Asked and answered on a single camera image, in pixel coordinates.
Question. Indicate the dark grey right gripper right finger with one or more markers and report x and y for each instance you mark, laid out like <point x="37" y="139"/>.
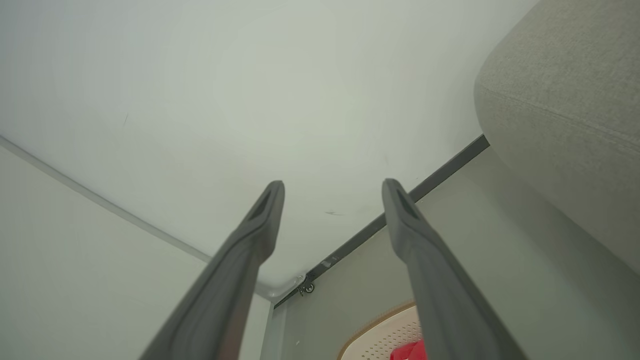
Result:
<point x="445" y="300"/>

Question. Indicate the cream perforated laundry basket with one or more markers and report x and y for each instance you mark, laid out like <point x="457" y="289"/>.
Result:
<point x="385" y="335"/>

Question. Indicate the plain red garment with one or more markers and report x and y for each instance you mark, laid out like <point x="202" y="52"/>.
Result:
<point x="407" y="351"/>

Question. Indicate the grey fabric sofa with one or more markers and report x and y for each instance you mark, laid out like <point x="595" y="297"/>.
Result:
<point x="575" y="125"/>

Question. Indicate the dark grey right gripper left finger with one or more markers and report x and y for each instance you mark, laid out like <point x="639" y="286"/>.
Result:
<point x="220" y="300"/>

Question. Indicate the small black caster wheel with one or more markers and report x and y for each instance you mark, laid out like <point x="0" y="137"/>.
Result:
<point x="308" y="288"/>

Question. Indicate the black baseboard strip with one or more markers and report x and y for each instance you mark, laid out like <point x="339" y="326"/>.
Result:
<point x="440" y="177"/>

